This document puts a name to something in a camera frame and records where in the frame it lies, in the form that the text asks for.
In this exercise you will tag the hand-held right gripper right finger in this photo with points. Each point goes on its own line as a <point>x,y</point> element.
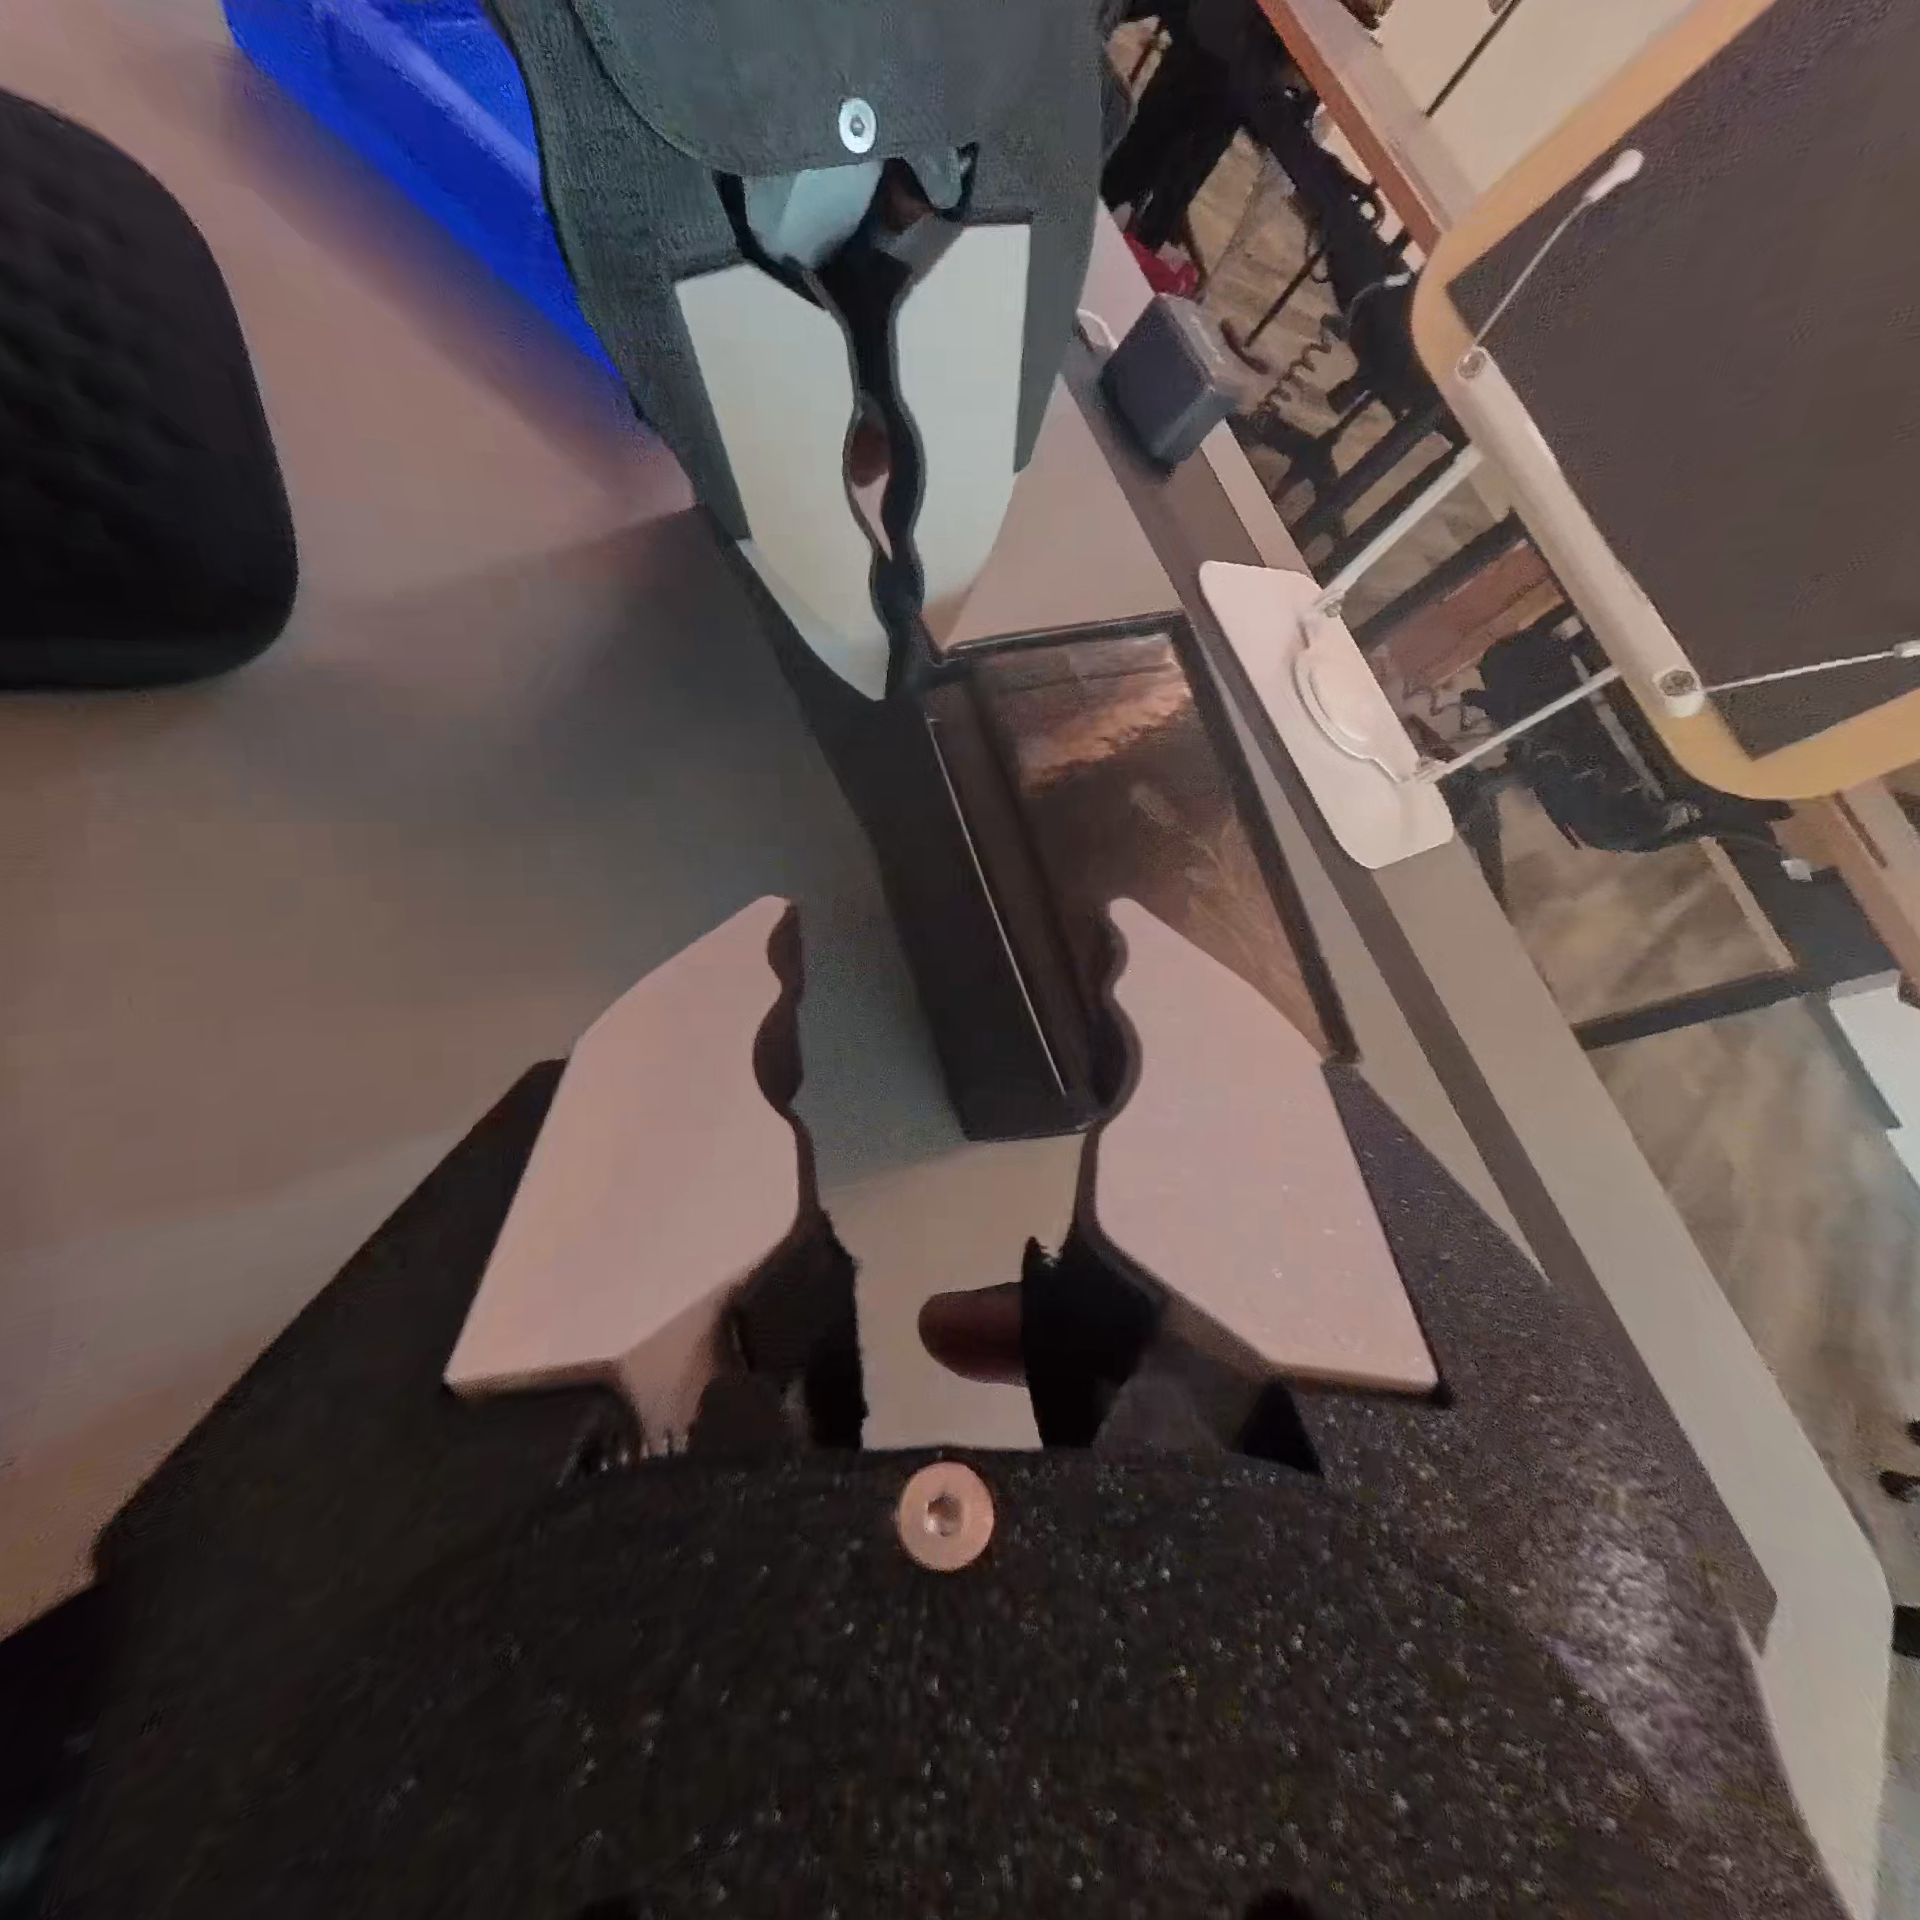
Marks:
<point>1245,1201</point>

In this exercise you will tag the blue plastic bin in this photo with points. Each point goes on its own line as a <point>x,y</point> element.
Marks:
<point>449,151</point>

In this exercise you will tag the grey desk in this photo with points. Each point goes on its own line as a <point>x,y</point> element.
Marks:
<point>449,781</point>

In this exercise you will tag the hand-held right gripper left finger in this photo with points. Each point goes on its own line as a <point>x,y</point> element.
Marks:
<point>645,1201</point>

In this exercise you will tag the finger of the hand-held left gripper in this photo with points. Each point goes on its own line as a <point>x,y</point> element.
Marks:
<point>986,391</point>
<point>764,420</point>

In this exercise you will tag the black board on white stand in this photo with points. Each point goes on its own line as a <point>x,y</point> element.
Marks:
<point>1740,391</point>

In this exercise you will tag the black mesh cushion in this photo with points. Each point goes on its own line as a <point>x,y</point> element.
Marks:
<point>122,391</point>

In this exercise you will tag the black glossy cardboard box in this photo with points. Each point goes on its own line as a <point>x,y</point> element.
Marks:
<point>992,900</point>

